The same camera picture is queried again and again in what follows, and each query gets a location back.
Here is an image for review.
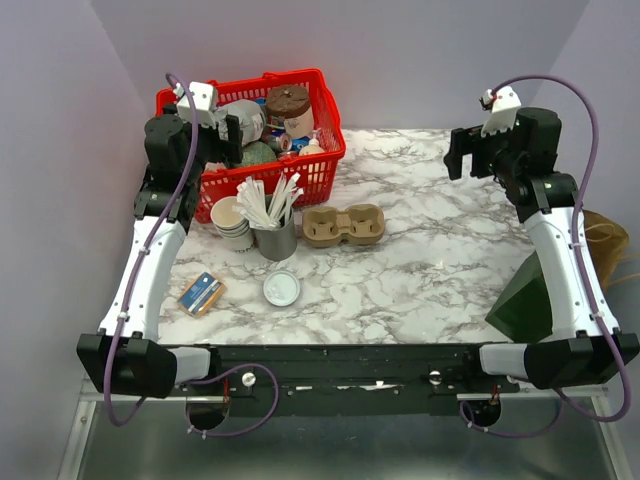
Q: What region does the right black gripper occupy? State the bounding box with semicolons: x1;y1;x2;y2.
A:
443;117;522;182

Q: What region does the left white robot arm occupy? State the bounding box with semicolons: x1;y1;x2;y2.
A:
76;114;222;398

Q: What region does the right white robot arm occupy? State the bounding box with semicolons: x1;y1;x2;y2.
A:
444;107;639;392

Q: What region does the green glitter ball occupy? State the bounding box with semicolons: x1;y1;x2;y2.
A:
237;141;277;168

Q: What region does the grey wrapped package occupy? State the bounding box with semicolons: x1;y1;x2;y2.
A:
214;99;266;146

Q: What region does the small metal can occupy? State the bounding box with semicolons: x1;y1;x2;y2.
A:
275;132;293;152

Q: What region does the stack of paper cups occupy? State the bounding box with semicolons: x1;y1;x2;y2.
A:
210;196;254;253

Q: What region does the brown lid cream tub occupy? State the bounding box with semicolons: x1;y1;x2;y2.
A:
265;84;314;139

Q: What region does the white pump bottle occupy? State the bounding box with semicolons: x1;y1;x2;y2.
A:
299;130;325;156

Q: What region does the red plastic shopping basket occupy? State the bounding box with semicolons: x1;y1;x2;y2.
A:
155;68;347;225

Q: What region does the metal straw holder cup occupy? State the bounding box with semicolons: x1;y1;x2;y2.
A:
253;208;297;262

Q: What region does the brown pulp cup carrier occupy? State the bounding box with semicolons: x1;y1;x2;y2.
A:
302;204;385;248

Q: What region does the orange sponge blue label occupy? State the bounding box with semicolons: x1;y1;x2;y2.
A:
177;272;226;318

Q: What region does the stack of white lids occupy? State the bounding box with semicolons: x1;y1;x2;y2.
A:
263;270;301;307

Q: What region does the brown paper bag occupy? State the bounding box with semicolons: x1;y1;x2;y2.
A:
583;210;639;292

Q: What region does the dark green paper bag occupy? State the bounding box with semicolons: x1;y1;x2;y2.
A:
485;252;553;344

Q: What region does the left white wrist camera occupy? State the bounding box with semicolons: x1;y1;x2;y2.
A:
173;82;218;127

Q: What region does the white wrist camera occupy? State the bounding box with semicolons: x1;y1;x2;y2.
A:
480;86;521;137
173;82;218;127

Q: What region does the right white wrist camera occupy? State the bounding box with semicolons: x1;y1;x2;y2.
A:
480;86;521;137

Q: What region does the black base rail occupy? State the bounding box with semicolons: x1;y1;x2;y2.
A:
174;344;519;417

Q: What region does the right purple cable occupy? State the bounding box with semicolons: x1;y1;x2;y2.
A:
458;74;632;440

